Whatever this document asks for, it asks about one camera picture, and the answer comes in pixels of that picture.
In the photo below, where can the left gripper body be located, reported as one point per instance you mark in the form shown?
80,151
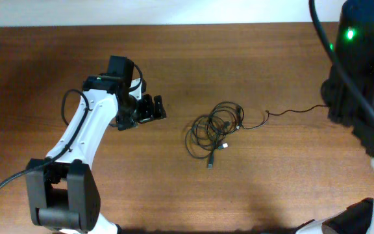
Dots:
132,114

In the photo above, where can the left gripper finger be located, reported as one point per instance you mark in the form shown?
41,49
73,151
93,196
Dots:
160,112
148,108

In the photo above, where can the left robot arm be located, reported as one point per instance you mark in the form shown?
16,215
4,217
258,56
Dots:
61,188

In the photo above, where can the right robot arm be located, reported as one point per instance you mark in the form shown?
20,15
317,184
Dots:
348,93

